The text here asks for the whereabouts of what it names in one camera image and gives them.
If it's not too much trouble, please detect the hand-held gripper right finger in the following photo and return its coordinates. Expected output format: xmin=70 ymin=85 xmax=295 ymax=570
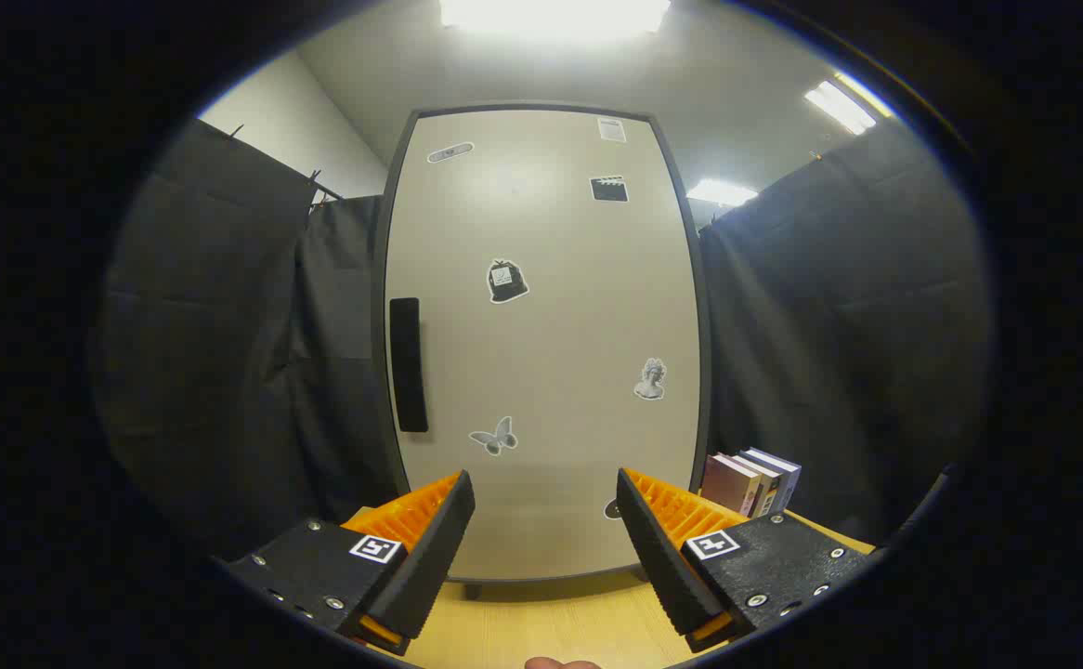
xmin=616 ymin=467 xmax=877 ymax=654

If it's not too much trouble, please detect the black backdrop cloth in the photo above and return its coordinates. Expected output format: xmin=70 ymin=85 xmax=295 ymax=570
xmin=91 ymin=116 xmax=998 ymax=563

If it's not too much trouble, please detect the pink brown book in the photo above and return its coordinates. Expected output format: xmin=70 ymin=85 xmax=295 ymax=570
xmin=699 ymin=453 xmax=763 ymax=518

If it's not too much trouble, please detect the beige cabinet door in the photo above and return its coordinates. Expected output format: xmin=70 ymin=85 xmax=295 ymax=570
xmin=384 ymin=110 xmax=702 ymax=582

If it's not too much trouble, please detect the small ceiling light panel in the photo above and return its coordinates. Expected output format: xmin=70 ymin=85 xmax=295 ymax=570
xmin=685 ymin=178 xmax=759 ymax=207

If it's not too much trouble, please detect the large ceiling light panel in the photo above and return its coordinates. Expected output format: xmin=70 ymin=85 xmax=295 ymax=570
xmin=439 ymin=0 xmax=672 ymax=43

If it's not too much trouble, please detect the long ceiling light strip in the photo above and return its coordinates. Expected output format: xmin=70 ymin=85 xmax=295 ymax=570
xmin=803 ymin=72 xmax=895 ymax=137

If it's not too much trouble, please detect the tan white book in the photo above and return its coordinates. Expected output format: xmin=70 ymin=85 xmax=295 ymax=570
xmin=737 ymin=453 xmax=781 ymax=518

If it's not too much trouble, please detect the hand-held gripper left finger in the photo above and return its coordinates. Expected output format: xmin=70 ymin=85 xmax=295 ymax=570
xmin=226 ymin=469 xmax=477 ymax=658

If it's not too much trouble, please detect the black door handle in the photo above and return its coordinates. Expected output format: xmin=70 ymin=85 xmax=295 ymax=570
xmin=389 ymin=297 xmax=430 ymax=434

